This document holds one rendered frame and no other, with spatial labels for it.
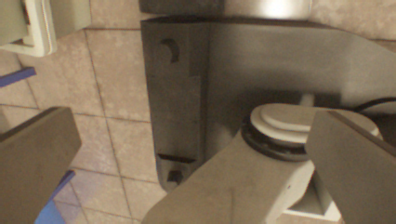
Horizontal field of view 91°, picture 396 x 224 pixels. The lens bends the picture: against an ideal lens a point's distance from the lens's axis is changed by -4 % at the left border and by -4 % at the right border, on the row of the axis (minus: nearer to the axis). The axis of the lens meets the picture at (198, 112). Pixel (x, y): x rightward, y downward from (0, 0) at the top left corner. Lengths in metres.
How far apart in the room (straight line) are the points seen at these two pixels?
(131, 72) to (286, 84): 0.49
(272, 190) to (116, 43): 0.62
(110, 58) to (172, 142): 0.37
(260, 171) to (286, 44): 0.26
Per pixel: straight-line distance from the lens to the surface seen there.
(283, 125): 0.35
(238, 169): 0.31
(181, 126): 0.52
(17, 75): 0.97
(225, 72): 0.46
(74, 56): 0.85
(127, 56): 0.73
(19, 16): 0.59
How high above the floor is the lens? 0.61
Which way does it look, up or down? 59 degrees down
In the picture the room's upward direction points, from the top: 157 degrees counter-clockwise
